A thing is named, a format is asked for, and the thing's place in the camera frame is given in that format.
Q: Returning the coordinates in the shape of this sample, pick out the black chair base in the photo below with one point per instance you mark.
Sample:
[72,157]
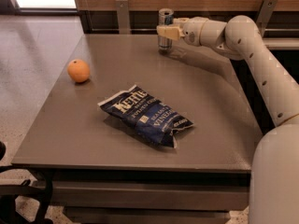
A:
[9,194]

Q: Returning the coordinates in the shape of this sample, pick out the orange fruit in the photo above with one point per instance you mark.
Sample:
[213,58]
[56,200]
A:
[78,70]

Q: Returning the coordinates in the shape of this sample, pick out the grey metal bracket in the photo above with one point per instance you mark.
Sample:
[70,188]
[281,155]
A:
[123,17]
[264,14]

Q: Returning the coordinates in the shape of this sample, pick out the blue kettle chips bag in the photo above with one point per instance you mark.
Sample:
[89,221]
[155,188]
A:
[148,116]

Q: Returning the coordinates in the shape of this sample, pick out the silver blue redbull can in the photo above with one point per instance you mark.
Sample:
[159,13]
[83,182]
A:
[166,16]

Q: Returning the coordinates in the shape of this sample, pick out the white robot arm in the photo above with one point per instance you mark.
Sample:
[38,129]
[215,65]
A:
[274,184]

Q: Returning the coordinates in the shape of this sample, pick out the grey metal bracket left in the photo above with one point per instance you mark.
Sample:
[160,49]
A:
[123,17]

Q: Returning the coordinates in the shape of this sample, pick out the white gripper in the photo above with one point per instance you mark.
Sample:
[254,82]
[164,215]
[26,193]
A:
[191,31]

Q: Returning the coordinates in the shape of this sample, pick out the grey metal bracket right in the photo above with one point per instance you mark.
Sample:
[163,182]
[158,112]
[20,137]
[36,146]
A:
[264,14]

